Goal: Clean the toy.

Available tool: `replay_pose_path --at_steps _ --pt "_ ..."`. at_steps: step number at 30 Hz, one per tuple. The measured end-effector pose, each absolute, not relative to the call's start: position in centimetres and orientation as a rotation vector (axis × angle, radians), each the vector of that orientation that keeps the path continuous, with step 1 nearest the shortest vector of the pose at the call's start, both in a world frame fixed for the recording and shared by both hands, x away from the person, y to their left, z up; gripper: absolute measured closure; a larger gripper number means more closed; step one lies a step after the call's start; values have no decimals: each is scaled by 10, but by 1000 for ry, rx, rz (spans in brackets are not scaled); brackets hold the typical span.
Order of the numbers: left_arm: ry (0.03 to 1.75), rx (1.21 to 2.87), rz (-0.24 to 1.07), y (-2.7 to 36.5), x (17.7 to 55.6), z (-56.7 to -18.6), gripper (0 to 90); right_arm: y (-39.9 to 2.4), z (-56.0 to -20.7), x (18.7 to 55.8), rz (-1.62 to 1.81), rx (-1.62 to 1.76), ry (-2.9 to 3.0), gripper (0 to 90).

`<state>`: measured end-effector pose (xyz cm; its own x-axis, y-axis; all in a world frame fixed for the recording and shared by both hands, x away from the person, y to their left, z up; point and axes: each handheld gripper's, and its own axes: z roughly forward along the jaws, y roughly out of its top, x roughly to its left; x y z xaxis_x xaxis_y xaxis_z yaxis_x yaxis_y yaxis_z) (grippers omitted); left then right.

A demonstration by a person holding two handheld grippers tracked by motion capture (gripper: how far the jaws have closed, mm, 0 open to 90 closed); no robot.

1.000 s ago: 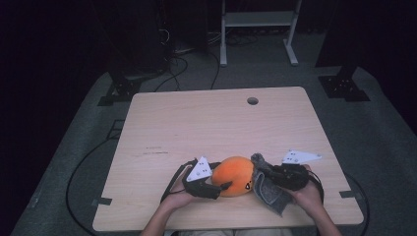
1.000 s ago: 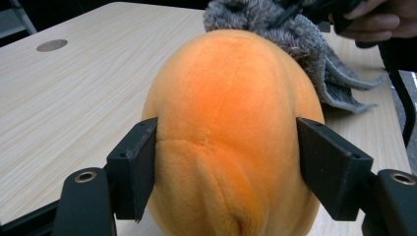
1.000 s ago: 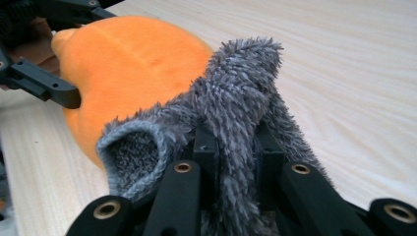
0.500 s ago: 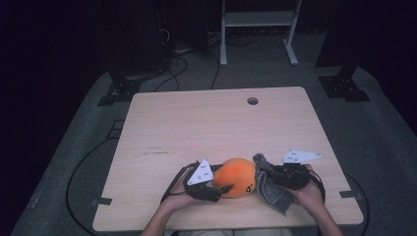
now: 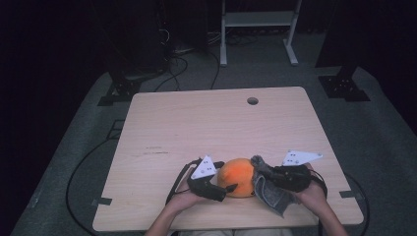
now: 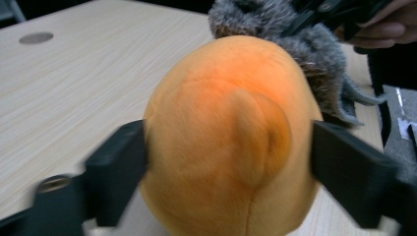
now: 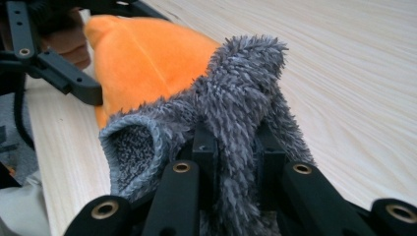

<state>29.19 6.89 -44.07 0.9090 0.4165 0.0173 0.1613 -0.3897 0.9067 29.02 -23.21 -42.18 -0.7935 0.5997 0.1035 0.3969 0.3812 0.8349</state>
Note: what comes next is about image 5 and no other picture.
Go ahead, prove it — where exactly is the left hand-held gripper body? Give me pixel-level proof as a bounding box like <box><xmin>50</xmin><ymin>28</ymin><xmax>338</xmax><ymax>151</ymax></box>
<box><xmin>186</xmin><ymin>154</ymin><xmax>228</xmax><ymax>203</ymax></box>

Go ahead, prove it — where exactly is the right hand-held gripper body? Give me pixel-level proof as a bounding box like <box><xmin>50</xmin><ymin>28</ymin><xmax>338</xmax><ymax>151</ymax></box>
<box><xmin>273</xmin><ymin>149</ymin><xmax>325</xmax><ymax>194</ymax></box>

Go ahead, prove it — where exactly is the orange plush toy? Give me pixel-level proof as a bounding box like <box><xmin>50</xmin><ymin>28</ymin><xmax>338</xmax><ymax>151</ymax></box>
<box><xmin>216</xmin><ymin>157</ymin><xmax>257</xmax><ymax>199</ymax></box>

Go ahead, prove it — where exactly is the grey cloth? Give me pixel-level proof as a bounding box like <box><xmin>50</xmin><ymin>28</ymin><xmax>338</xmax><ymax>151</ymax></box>
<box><xmin>250</xmin><ymin>154</ymin><xmax>300</xmax><ymax>218</ymax></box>

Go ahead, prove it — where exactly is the person's left hand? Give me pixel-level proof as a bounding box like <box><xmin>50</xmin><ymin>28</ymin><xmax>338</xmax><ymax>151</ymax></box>
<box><xmin>166</xmin><ymin>178</ymin><xmax>207</xmax><ymax>214</ymax></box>

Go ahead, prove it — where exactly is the person's right hand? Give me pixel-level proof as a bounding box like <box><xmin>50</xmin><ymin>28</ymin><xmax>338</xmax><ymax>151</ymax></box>
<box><xmin>292</xmin><ymin>162</ymin><xmax>329</xmax><ymax>214</ymax></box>

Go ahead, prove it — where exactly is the black tape strip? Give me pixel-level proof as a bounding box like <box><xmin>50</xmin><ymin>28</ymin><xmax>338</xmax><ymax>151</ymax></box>
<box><xmin>339</xmin><ymin>190</ymin><xmax>364</xmax><ymax>200</ymax></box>
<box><xmin>90</xmin><ymin>196</ymin><xmax>113</xmax><ymax>207</ymax></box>

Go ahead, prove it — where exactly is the black stand base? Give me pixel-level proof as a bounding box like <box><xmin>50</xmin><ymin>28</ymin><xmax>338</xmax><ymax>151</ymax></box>
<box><xmin>318</xmin><ymin>65</ymin><xmax>372</xmax><ymax>103</ymax></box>
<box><xmin>96</xmin><ymin>74</ymin><xmax>144</xmax><ymax>107</ymax></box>

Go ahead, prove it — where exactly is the dark equipment cabinet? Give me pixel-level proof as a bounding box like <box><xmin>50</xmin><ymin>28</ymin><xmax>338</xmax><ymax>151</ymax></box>
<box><xmin>107</xmin><ymin>0</ymin><xmax>173</xmax><ymax>78</ymax></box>

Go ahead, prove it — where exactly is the white metal stand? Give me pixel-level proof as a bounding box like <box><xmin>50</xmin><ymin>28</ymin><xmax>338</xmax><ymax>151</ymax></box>
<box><xmin>219</xmin><ymin>0</ymin><xmax>304</xmax><ymax>68</ymax></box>

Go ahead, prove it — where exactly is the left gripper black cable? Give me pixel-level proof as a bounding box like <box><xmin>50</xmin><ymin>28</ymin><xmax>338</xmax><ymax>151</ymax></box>
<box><xmin>164</xmin><ymin>157</ymin><xmax>204</xmax><ymax>207</ymax></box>

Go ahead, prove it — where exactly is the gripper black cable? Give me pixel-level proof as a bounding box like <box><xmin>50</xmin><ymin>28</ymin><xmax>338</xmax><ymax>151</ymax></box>
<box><xmin>164</xmin><ymin>157</ymin><xmax>204</xmax><ymax>207</ymax></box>
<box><xmin>308</xmin><ymin>168</ymin><xmax>329</xmax><ymax>200</ymax></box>

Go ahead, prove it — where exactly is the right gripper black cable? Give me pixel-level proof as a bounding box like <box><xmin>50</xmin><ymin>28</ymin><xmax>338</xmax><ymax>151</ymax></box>
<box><xmin>308</xmin><ymin>168</ymin><xmax>329</xmax><ymax>200</ymax></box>

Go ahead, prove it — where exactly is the curved black floor cable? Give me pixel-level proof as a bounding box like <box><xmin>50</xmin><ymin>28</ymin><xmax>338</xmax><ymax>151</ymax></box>
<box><xmin>344</xmin><ymin>172</ymin><xmax>371</xmax><ymax>236</ymax></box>

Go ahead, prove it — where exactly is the thin black floor cable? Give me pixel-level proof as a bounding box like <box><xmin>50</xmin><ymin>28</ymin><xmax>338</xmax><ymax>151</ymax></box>
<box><xmin>208</xmin><ymin>49</ymin><xmax>221</xmax><ymax>90</ymax></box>

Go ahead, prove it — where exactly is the black floor cable bundle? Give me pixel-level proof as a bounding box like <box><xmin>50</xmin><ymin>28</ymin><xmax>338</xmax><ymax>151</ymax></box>
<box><xmin>152</xmin><ymin>54</ymin><xmax>190</xmax><ymax>93</ymax></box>

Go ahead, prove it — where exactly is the long black floor cable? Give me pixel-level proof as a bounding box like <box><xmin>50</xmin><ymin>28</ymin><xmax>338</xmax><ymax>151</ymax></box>
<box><xmin>65</xmin><ymin>137</ymin><xmax>116</xmax><ymax>236</ymax></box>

